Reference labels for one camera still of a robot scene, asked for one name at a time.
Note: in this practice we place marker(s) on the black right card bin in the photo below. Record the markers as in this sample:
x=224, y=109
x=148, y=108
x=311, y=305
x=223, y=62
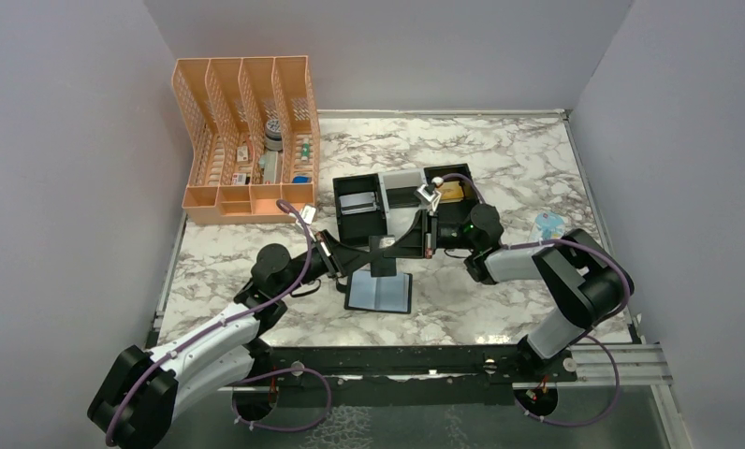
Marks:
x=454, y=214

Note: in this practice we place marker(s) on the black left card bin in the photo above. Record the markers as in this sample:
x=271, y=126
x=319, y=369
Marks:
x=354, y=230

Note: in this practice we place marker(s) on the green white small tube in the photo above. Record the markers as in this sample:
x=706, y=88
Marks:
x=305, y=152

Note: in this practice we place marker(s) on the black card back side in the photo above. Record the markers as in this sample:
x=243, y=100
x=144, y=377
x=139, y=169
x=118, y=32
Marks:
x=382, y=266

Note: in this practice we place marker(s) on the blue nail clipper package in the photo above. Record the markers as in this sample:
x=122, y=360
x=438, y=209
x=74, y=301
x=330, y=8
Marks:
x=547, y=225

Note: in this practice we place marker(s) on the black card bin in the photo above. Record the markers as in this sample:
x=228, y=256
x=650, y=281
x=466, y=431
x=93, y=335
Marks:
x=454, y=214
x=354, y=230

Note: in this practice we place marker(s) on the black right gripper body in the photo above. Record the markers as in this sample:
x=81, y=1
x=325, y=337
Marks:
x=455, y=240

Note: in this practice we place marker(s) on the peach plastic file organizer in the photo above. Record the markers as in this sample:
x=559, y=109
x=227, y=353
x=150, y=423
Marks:
x=225, y=103

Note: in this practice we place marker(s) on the white middle card bin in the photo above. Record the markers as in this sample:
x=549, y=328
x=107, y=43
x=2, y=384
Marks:
x=399, y=220

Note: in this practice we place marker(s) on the gold credit card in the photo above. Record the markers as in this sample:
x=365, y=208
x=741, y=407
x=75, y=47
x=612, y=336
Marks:
x=451, y=192

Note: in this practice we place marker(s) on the black mounting rail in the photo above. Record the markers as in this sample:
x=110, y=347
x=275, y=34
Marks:
x=419, y=375

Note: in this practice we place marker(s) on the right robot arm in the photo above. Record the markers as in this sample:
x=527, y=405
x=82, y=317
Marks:
x=586, y=284

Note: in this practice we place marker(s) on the grey flat box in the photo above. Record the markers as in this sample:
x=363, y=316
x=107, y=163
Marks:
x=271, y=165

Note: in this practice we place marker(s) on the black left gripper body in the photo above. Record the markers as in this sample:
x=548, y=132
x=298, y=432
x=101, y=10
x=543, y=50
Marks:
x=322, y=261

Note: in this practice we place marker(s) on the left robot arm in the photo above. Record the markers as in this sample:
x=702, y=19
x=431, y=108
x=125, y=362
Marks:
x=145, y=391

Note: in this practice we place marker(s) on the red white small box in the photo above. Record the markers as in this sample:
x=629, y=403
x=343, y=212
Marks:
x=239, y=178

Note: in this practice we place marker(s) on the black leather card holder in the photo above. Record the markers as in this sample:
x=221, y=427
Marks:
x=390, y=294

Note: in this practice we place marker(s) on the silver card in left bin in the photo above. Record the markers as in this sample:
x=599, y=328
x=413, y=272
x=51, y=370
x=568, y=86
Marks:
x=358, y=203

